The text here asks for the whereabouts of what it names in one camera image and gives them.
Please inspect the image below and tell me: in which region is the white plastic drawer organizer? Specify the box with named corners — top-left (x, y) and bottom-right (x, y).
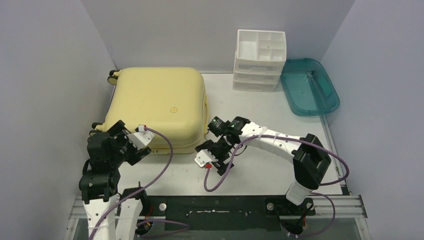
top-left (232, 29), bottom-right (287, 92)

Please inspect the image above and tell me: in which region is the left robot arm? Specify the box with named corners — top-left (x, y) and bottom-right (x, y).
top-left (78, 120), bottom-right (155, 240)

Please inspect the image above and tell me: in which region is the teal transparent plastic tray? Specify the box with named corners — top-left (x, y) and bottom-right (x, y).
top-left (280, 58), bottom-right (340, 117)

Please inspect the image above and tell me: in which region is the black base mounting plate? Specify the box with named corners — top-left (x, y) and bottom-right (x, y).
top-left (140, 195), bottom-right (316, 231)

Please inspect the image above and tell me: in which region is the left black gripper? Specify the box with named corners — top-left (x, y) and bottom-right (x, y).
top-left (109, 120), bottom-right (151, 166)

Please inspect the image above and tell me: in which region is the yellow hard-shell suitcase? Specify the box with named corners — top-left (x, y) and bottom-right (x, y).
top-left (94, 67), bottom-right (209, 154)

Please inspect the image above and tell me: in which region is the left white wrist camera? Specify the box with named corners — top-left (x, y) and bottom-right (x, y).
top-left (126, 125), bottom-right (155, 150)

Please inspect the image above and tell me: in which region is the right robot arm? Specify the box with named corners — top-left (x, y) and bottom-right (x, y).
top-left (194, 116), bottom-right (332, 214)

